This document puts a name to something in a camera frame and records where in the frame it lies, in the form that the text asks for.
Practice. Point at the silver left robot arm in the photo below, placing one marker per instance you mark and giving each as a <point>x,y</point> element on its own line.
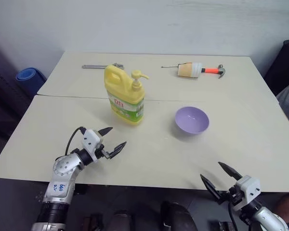
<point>60,183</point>

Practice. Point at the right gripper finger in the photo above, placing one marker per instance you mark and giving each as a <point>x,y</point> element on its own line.
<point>213,190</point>
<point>231,172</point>

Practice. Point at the silver adjustable wrench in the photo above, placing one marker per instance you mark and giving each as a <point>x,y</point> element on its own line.
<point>94,66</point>

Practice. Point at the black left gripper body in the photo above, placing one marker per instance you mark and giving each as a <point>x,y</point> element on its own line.
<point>101,151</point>

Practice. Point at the purple bowl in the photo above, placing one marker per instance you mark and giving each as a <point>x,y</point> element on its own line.
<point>192,120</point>

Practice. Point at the rolled blue foam mat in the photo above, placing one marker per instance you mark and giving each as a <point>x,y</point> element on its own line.
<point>30,79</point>

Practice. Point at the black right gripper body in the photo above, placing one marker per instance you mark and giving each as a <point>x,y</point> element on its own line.
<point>232,198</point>

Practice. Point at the yellow detergent pump bottle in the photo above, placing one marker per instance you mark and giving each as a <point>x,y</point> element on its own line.
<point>125,98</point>

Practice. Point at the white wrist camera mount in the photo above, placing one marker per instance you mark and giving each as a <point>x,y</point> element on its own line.
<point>249,188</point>
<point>90,142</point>

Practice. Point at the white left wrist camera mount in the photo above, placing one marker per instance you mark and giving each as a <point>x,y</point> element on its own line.
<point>90,142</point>

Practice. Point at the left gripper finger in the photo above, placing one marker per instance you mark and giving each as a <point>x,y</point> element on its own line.
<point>105,131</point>
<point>117,148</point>

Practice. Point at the large dark rounded shape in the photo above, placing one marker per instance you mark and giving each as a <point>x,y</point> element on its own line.
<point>177,216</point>

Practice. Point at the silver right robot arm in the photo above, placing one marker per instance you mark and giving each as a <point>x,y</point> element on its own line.
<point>267,216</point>

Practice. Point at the thin metal screwdriver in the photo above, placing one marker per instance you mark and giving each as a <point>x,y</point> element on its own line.
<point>169,66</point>

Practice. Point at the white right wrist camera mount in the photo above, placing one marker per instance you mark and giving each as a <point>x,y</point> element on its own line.
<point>249,188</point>

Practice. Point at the tan cup with white lid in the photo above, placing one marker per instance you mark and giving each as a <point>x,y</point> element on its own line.
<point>189,70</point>

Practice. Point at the black chair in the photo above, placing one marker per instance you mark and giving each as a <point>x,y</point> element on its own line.
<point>283,65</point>

